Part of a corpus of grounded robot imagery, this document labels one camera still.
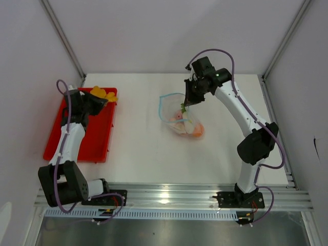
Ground yellow toy ginger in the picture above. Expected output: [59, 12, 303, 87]
[90, 86, 118, 103]

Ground pink toy egg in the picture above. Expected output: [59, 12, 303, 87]
[170, 110, 183, 121]

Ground clear zip top bag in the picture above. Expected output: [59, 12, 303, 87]
[158, 93, 204, 138]

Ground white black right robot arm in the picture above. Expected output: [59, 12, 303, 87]
[184, 56, 279, 207]

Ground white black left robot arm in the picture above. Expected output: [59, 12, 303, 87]
[38, 88, 111, 207]

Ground red plastic tray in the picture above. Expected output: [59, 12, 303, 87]
[43, 99, 117, 163]

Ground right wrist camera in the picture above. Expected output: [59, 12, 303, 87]
[185, 65, 197, 81]

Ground left aluminium frame post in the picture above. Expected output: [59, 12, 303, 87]
[39, 0, 87, 87]

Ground aluminium frame post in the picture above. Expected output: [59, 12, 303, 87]
[39, 0, 87, 87]
[261, 0, 314, 83]

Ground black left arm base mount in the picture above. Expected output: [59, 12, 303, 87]
[81, 190, 128, 207]

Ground aluminium table edge rail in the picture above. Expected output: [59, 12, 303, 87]
[34, 182, 315, 212]

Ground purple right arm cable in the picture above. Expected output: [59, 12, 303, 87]
[184, 48, 286, 228]

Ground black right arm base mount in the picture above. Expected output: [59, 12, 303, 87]
[212, 190, 265, 209]

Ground white slotted cable duct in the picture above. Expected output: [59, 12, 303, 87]
[45, 208, 238, 221]

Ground right aluminium frame post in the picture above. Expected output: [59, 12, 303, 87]
[261, 0, 314, 83]

